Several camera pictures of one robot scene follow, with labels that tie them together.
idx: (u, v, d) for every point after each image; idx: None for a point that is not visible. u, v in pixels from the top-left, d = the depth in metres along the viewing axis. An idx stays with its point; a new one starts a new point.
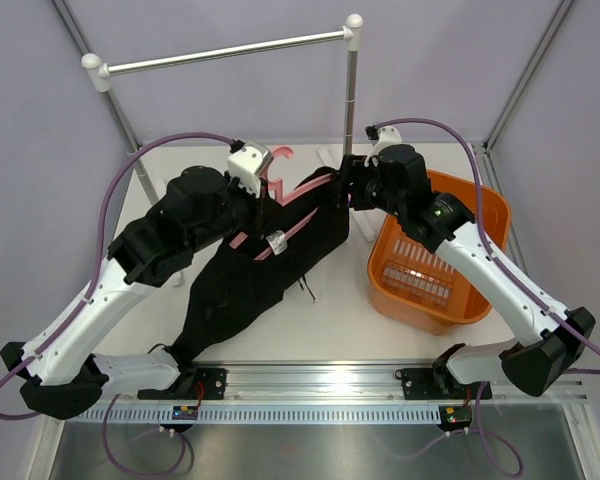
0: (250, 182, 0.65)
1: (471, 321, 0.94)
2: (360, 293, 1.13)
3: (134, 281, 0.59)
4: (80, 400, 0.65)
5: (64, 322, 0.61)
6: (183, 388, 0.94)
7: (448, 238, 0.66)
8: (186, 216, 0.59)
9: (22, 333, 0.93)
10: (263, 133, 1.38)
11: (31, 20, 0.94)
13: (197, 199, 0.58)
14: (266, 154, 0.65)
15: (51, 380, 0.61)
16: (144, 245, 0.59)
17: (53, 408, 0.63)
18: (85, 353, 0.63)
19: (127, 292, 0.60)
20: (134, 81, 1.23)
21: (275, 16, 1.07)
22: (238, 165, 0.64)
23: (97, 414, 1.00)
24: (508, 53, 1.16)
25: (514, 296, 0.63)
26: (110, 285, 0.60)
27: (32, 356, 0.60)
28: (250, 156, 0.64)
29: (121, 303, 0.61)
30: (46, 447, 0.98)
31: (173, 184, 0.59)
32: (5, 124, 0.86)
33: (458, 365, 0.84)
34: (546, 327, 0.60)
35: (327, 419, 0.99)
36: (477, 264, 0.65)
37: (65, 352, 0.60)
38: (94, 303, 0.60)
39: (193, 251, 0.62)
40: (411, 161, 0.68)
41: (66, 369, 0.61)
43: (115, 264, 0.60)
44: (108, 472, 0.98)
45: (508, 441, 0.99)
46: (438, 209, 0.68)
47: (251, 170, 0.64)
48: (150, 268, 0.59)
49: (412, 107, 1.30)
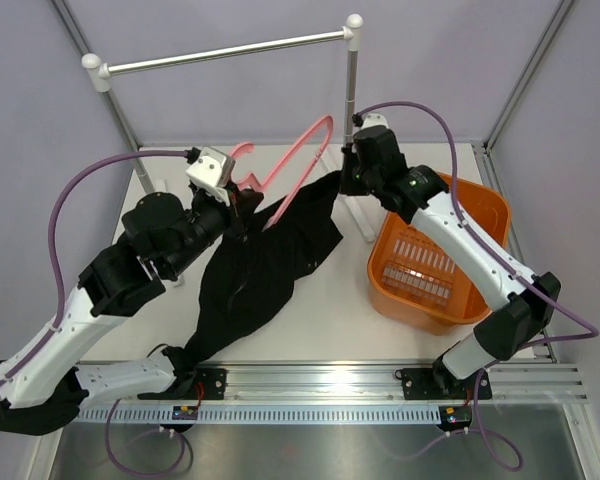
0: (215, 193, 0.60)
1: (470, 321, 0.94)
2: (360, 293, 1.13)
3: (99, 313, 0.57)
4: (55, 417, 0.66)
5: (32, 350, 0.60)
6: (183, 388, 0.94)
7: (422, 207, 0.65)
8: (145, 250, 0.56)
9: (21, 332, 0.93)
10: (264, 133, 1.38)
11: (31, 21, 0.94)
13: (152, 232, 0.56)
14: (224, 162, 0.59)
15: (20, 404, 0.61)
16: (111, 276, 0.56)
17: (26, 428, 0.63)
18: (55, 378, 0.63)
19: (95, 324, 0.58)
20: (135, 82, 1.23)
21: (275, 16, 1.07)
22: (197, 178, 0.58)
23: (96, 414, 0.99)
24: (508, 53, 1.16)
25: (483, 262, 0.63)
26: (78, 316, 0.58)
27: (2, 380, 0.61)
28: (206, 169, 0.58)
29: (89, 333, 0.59)
30: (46, 447, 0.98)
31: (128, 218, 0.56)
32: (5, 125, 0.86)
33: (453, 361, 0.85)
34: (513, 289, 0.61)
35: (327, 418, 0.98)
36: (449, 231, 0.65)
37: (33, 380, 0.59)
38: (61, 333, 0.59)
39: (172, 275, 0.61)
40: (382, 135, 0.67)
41: (34, 394, 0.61)
43: (84, 294, 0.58)
44: (108, 473, 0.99)
45: (509, 440, 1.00)
46: (414, 180, 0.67)
47: (211, 183, 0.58)
48: (117, 300, 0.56)
49: (412, 107, 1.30)
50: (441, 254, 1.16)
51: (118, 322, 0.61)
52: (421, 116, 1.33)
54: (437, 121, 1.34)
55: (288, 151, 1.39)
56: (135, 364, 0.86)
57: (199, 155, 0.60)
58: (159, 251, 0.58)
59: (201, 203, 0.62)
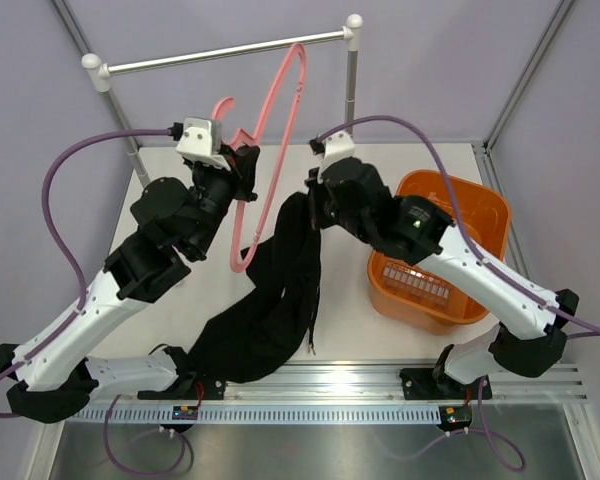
0: (212, 161, 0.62)
1: (470, 321, 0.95)
2: (360, 293, 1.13)
3: (126, 296, 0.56)
4: (64, 407, 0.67)
5: (55, 331, 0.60)
6: (183, 389, 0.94)
7: (435, 251, 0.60)
8: (159, 237, 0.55)
9: (22, 332, 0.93)
10: (264, 133, 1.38)
11: (31, 21, 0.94)
13: (162, 221, 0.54)
14: (210, 127, 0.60)
15: (38, 386, 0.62)
16: (139, 261, 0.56)
17: (38, 413, 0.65)
18: (74, 362, 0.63)
19: (118, 307, 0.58)
20: (135, 82, 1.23)
21: (274, 17, 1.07)
22: (189, 153, 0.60)
23: (97, 414, 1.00)
24: (507, 53, 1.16)
25: (512, 299, 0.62)
26: (102, 299, 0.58)
27: (21, 361, 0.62)
28: (196, 139, 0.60)
29: (112, 317, 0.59)
30: (46, 447, 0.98)
31: (135, 208, 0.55)
32: (5, 124, 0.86)
33: (457, 368, 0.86)
34: (547, 322, 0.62)
35: (327, 419, 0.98)
36: (471, 273, 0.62)
37: (53, 362, 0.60)
38: (85, 315, 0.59)
39: (199, 256, 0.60)
40: (364, 176, 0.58)
41: (52, 376, 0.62)
43: (111, 277, 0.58)
44: (108, 472, 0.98)
45: (511, 441, 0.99)
46: (416, 219, 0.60)
47: (207, 152, 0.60)
48: (144, 284, 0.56)
49: (412, 107, 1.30)
50: None
51: (141, 307, 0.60)
52: (421, 116, 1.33)
54: (437, 121, 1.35)
55: (289, 151, 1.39)
56: (140, 359, 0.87)
57: (184, 130, 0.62)
58: (175, 236, 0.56)
59: (204, 178, 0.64)
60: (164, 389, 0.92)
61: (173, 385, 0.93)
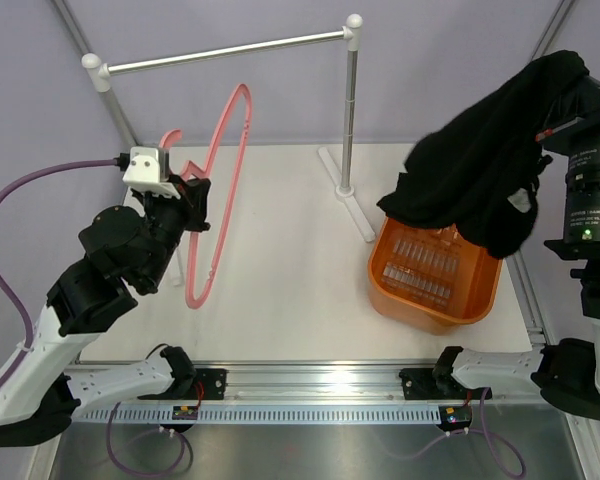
0: (162, 189, 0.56)
1: (470, 321, 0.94)
2: (360, 293, 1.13)
3: (68, 333, 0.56)
4: (45, 429, 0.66)
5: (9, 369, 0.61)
6: (182, 388, 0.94)
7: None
8: (107, 267, 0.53)
9: (22, 332, 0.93)
10: (265, 133, 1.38)
11: (31, 22, 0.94)
13: (110, 251, 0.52)
14: (158, 154, 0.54)
15: (4, 420, 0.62)
16: (78, 296, 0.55)
17: (12, 442, 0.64)
18: (36, 397, 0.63)
19: (65, 342, 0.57)
20: (135, 81, 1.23)
21: (274, 16, 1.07)
22: (137, 182, 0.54)
23: (101, 414, 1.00)
24: (508, 53, 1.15)
25: None
26: (47, 336, 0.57)
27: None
28: (143, 168, 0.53)
29: (61, 351, 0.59)
30: (46, 447, 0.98)
31: (85, 235, 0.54)
32: (4, 125, 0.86)
33: (467, 374, 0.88)
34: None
35: (327, 419, 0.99)
36: None
37: (11, 398, 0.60)
38: (34, 352, 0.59)
39: (150, 286, 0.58)
40: None
41: (15, 411, 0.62)
43: (52, 312, 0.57)
44: (108, 473, 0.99)
45: (510, 443, 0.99)
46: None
47: (156, 182, 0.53)
48: (84, 317, 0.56)
49: (412, 108, 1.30)
50: (441, 255, 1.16)
51: (92, 337, 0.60)
52: (422, 116, 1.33)
54: (437, 121, 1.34)
55: (289, 151, 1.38)
56: (132, 366, 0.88)
57: (131, 156, 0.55)
58: (126, 266, 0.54)
59: (154, 207, 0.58)
60: (164, 390, 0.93)
61: (173, 385, 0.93)
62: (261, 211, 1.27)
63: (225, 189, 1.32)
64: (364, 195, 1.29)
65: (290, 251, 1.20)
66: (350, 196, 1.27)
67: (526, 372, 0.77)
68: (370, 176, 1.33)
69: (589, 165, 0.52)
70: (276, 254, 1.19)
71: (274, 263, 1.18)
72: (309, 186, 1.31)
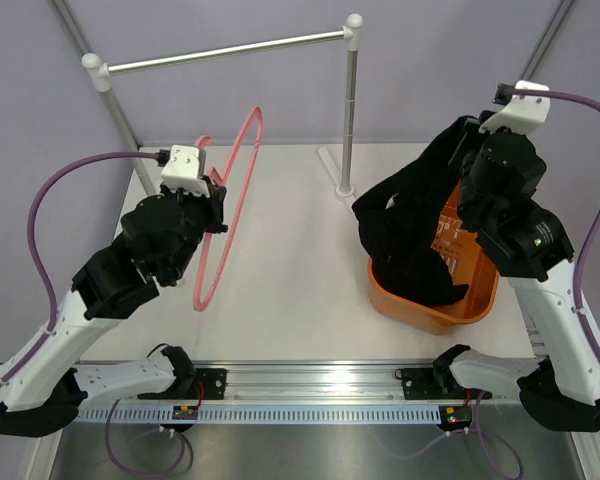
0: (195, 187, 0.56)
1: (469, 321, 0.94)
2: (360, 292, 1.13)
3: (92, 318, 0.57)
4: (53, 420, 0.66)
5: (29, 353, 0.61)
6: (183, 388, 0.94)
7: (540, 278, 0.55)
8: (143, 252, 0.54)
9: (23, 332, 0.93)
10: (265, 133, 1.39)
11: (30, 21, 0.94)
13: (152, 236, 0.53)
14: (199, 152, 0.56)
15: (19, 406, 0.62)
16: (104, 279, 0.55)
17: (25, 430, 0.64)
18: (52, 382, 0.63)
19: (88, 327, 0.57)
20: (135, 81, 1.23)
21: (275, 16, 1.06)
22: (179, 175, 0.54)
23: (100, 414, 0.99)
24: (508, 53, 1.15)
25: (583, 358, 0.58)
26: (70, 320, 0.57)
27: None
28: (184, 163, 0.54)
29: (83, 337, 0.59)
30: (47, 447, 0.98)
31: (127, 219, 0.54)
32: (4, 124, 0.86)
33: (467, 373, 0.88)
34: None
35: (327, 418, 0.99)
36: (558, 313, 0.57)
37: (29, 382, 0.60)
38: (56, 337, 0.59)
39: (170, 279, 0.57)
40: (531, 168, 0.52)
41: (31, 397, 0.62)
43: (78, 297, 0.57)
44: (107, 473, 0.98)
45: (509, 442, 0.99)
46: (537, 237, 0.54)
47: (195, 177, 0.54)
48: (110, 302, 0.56)
49: (412, 108, 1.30)
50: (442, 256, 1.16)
51: (113, 325, 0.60)
52: (422, 115, 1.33)
54: (437, 121, 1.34)
55: (288, 151, 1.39)
56: (135, 364, 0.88)
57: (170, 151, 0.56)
58: (161, 255, 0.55)
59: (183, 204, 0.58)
60: (164, 389, 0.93)
61: (173, 386, 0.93)
62: (261, 211, 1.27)
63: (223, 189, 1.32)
64: (364, 195, 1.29)
65: (290, 251, 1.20)
66: (350, 196, 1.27)
67: (515, 377, 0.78)
68: (369, 176, 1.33)
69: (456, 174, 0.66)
70: (276, 254, 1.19)
71: (274, 263, 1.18)
72: (309, 186, 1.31)
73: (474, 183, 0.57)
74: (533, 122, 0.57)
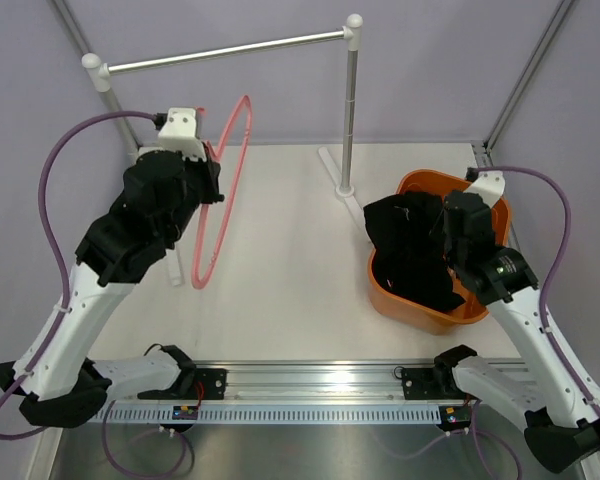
0: (193, 149, 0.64)
1: (470, 321, 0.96)
2: (360, 292, 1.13)
3: (107, 283, 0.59)
4: (84, 406, 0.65)
5: (49, 335, 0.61)
6: (184, 386, 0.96)
7: (505, 298, 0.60)
8: (149, 206, 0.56)
9: (23, 332, 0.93)
10: (265, 133, 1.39)
11: (30, 21, 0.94)
13: (159, 187, 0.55)
14: (194, 114, 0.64)
15: (48, 394, 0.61)
16: (112, 243, 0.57)
17: (58, 418, 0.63)
18: (76, 362, 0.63)
19: (104, 295, 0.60)
20: (135, 81, 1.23)
21: (274, 16, 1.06)
22: (178, 136, 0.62)
23: (96, 414, 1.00)
24: (508, 53, 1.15)
25: (558, 377, 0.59)
26: (84, 292, 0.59)
27: (23, 374, 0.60)
28: (182, 122, 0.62)
29: (100, 307, 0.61)
30: (47, 447, 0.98)
31: (129, 173, 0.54)
32: (4, 124, 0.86)
33: (470, 381, 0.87)
34: (585, 415, 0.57)
35: (327, 419, 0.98)
36: (526, 331, 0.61)
37: (56, 364, 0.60)
38: (73, 311, 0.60)
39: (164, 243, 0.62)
40: (480, 209, 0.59)
41: (58, 382, 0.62)
43: (86, 268, 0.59)
44: (107, 473, 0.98)
45: (511, 448, 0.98)
46: (500, 266, 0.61)
47: (193, 134, 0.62)
48: (121, 265, 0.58)
49: (412, 108, 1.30)
50: None
51: (127, 289, 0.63)
52: (422, 115, 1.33)
54: (437, 121, 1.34)
55: (288, 151, 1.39)
56: (145, 357, 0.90)
57: (168, 117, 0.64)
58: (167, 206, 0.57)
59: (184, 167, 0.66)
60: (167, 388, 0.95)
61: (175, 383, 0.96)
62: (261, 211, 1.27)
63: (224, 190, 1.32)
64: (364, 195, 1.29)
65: (290, 252, 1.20)
66: (351, 196, 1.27)
67: (523, 404, 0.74)
68: (370, 176, 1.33)
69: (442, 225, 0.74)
70: (276, 254, 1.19)
71: (274, 263, 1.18)
72: (309, 186, 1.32)
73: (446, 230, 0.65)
74: (494, 195, 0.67)
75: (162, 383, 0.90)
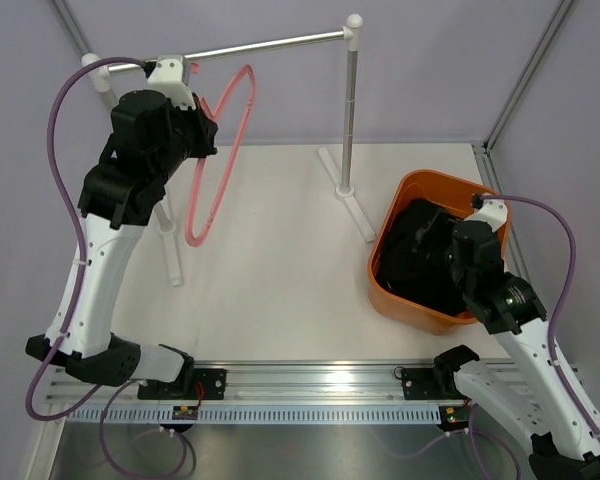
0: (181, 94, 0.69)
1: (468, 321, 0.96)
2: (360, 291, 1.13)
3: (121, 224, 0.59)
4: (125, 362, 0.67)
5: (75, 293, 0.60)
6: (187, 380, 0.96)
7: (513, 331, 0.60)
8: (142, 141, 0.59)
9: (24, 332, 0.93)
10: (265, 132, 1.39)
11: (30, 21, 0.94)
13: (147, 119, 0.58)
14: (181, 60, 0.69)
15: (90, 352, 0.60)
16: (112, 185, 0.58)
17: (103, 376, 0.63)
18: (107, 318, 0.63)
19: (121, 237, 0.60)
20: (135, 80, 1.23)
21: (274, 16, 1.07)
22: (162, 81, 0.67)
23: (94, 414, 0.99)
24: (507, 54, 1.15)
25: (565, 408, 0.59)
26: (100, 239, 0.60)
27: (60, 337, 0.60)
28: (170, 66, 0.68)
29: (118, 251, 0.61)
30: (46, 447, 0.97)
31: (115, 111, 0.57)
32: (4, 125, 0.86)
33: (473, 390, 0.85)
34: (591, 449, 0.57)
35: (327, 419, 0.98)
36: (534, 362, 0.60)
37: (90, 318, 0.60)
38: (94, 263, 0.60)
39: (161, 180, 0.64)
40: (486, 239, 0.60)
41: (97, 339, 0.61)
43: (93, 217, 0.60)
44: (107, 473, 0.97)
45: (512, 450, 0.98)
46: (510, 297, 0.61)
47: (181, 78, 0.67)
48: (130, 205, 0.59)
49: (411, 108, 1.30)
50: None
51: (138, 233, 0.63)
52: (422, 116, 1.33)
54: (437, 121, 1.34)
55: (288, 151, 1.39)
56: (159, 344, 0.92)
57: (158, 64, 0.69)
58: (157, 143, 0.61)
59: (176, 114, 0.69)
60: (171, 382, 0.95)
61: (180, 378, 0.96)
62: (261, 210, 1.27)
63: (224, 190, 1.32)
64: (364, 195, 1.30)
65: (290, 252, 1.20)
66: (350, 196, 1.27)
67: (529, 426, 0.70)
68: (369, 176, 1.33)
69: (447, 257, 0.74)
70: (276, 254, 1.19)
71: (274, 263, 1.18)
72: (309, 186, 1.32)
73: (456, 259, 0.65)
74: (496, 222, 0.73)
75: (175, 363, 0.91)
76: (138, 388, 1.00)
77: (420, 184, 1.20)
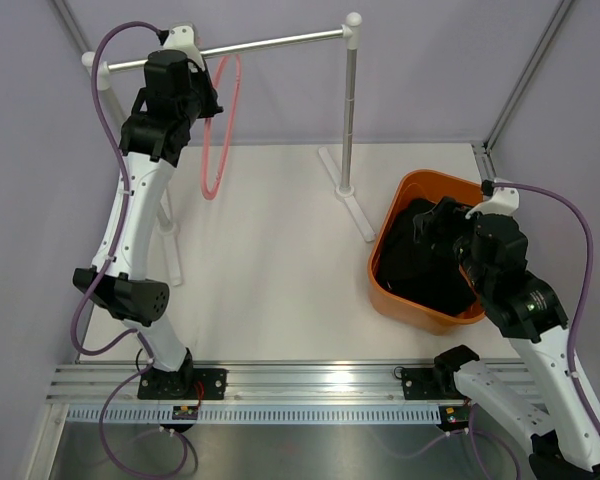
0: (193, 56, 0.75)
1: (471, 321, 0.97)
2: (360, 291, 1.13)
3: (160, 157, 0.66)
4: (158, 298, 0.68)
5: (119, 222, 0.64)
6: (188, 377, 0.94)
7: (532, 339, 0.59)
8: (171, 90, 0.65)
9: (25, 331, 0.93)
10: (264, 132, 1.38)
11: (30, 21, 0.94)
13: (176, 71, 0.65)
14: (191, 26, 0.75)
15: (134, 276, 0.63)
16: (149, 128, 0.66)
17: (147, 300, 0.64)
18: (143, 250, 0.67)
19: (158, 172, 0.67)
20: (134, 79, 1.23)
21: (274, 15, 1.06)
22: (179, 45, 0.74)
23: (94, 414, 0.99)
24: (508, 54, 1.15)
25: (578, 420, 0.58)
26: (143, 172, 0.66)
27: (108, 259, 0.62)
28: (182, 32, 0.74)
29: (156, 186, 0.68)
30: (46, 447, 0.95)
31: (147, 65, 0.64)
32: (3, 124, 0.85)
33: (476, 392, 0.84)
34: None
35: (327, 419, 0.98)
36: (551, 371, 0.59)
37: (134, 244, 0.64)
38: (136, 193, 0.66)
39: (186, 127, 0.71)
40: (513, 238, 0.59)
41: (138, 266, 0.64)
43: (135, 154, 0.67)
44: (107, 473, 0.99)
45: (512, 451, 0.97)
46: (531, 302, 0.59)
47: (191, 42, 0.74)
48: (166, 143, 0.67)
49: (412, 108, 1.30)
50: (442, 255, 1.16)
51: (168, 174, 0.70)
52: (423, 116, 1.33)
54: (437, 121, 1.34)
55: (288, 151, 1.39)
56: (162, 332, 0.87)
57: (170, 33, 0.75)
58: (183, 90, 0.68)
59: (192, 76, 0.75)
60: (172, 379, 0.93)
61: (180, 376, 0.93)
62: (261, 210, 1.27)
63: (223, 189, 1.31)
64: (364, 195, 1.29)
65: (290, 250, 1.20)
66: (350, 196, 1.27)
67: (529, 427, 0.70)
68: (369, 176, 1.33)
69: (456, 251, 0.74)
70: (275, 254, 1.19)
71: (275, 263, 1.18)
72: (310, 186, 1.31)
73: (477, 257, 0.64)
74: (509, 208, 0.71)
75: (182, 345, 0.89)
76: (138, 387, 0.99)
77: (420, 183, 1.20)
